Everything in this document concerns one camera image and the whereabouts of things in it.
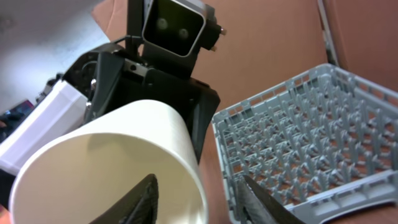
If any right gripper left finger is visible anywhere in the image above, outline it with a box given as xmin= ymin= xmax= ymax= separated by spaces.
xmin=90 ymin=174 xmax=159 ymax=224

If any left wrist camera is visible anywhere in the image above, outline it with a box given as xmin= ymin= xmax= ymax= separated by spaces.
xmin=126 ymin=0 xmax=227 ymax=77

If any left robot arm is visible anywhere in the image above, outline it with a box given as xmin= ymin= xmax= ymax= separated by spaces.
xmin=1 ymin=43 xmax=220 ymax=174

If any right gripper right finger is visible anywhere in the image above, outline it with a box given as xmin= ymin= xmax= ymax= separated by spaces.
xmin=236 ymin=175 xmax=304 ymax=224

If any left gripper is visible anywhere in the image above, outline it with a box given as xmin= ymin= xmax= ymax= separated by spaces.
xmin=62 ymin=43 xmax=220 ymax=159

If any white paper cup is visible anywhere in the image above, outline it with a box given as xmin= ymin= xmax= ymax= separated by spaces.
xmin=9 ymin=100 xmax=209 ymax=223

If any grey plastic dish rack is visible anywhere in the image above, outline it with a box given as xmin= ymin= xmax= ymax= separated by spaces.
xmin=211 ymin=63 xmax=397 ymax=223

